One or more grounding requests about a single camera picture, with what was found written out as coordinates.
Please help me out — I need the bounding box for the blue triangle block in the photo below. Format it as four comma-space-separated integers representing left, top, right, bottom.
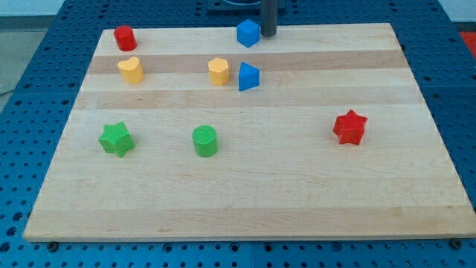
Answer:
238, 62, 260, 91

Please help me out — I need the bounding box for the light wooden board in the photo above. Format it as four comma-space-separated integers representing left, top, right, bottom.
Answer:
23, 23, 475, 242

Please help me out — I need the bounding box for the green cylinder block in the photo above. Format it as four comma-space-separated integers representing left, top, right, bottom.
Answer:
192, 125, 218, 157

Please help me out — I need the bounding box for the yellow hexagon block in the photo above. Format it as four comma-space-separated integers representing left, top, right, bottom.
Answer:
208, 58, 230, 86

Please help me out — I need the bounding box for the blue cube block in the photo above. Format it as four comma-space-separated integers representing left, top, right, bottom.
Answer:
237, 19, 260, 48

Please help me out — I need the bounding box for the red star block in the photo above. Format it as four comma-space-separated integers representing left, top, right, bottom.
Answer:
332, 109, 368, 145

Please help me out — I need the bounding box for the yellow heart block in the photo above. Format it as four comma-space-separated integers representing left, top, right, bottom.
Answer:
117, 57, 144, 84

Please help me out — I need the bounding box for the green star block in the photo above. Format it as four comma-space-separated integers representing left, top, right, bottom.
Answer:
98, 122, 135, 157

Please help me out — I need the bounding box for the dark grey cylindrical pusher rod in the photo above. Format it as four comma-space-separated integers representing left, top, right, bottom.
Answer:
260, 0, 278, 37

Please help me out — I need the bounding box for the red cylinder block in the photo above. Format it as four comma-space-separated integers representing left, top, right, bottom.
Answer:
113, 25, 137, 51

